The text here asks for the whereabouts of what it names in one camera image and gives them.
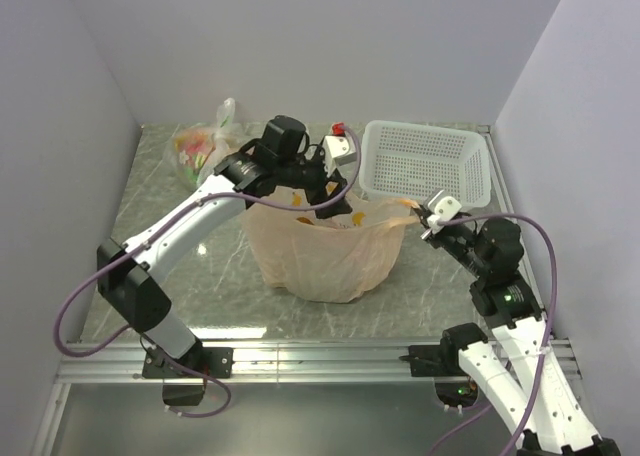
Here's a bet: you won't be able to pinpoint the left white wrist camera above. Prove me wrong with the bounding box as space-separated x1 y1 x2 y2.
321 123 357 175

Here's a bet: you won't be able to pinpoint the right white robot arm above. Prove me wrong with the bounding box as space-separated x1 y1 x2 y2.
412 196 620 455

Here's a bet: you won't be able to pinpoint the beige plastic bag orange prints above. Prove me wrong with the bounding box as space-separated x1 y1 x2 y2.
240 193 418 303

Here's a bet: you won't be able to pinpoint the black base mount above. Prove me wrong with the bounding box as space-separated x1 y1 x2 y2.
141 347 234 414
399 345 479 413

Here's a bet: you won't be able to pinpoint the purple cable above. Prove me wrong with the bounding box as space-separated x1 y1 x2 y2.
53 125 362 419
427 213 559 456

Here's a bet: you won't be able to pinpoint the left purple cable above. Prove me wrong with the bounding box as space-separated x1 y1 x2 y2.
53 125 362 419

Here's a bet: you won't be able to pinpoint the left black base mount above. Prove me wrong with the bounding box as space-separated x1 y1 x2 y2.
141 347 234 414

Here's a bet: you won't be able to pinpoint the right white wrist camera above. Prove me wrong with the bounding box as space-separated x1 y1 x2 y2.
426 189 462 230

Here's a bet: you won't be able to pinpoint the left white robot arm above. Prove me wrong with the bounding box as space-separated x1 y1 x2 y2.
97 115 361 378

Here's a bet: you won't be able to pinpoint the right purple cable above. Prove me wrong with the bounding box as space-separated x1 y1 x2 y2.
427 213 559 456

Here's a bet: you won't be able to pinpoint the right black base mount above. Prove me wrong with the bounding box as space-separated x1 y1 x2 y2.
399 345 479 413

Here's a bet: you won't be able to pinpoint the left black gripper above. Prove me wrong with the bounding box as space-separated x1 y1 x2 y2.
278 147 353 219

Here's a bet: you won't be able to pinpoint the aluminium front rail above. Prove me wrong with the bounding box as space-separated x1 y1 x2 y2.
54 338 584 385

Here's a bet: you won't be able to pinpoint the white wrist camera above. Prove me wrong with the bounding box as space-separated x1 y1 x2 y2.
426 189 462 230
321 123 357 175

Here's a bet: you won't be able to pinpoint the white perforated plastic basket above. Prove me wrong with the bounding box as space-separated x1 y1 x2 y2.
359 120 492 210

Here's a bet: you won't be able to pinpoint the clear tied bag of fruits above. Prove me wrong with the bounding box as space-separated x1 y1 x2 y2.
163 98 249 191

